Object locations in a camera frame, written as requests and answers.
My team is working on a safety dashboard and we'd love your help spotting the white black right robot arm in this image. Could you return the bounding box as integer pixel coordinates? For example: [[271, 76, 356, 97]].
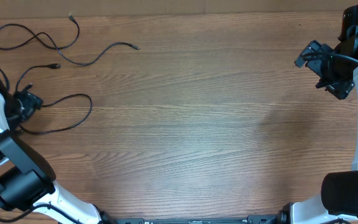
[[273, 25, 358, 223]]

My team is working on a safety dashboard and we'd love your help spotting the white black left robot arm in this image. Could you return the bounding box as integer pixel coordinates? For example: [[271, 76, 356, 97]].
[[0, 69, 108, 223]]

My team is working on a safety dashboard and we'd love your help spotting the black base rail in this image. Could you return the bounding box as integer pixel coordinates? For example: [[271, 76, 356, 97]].
[[116, 215, 276, 224]]

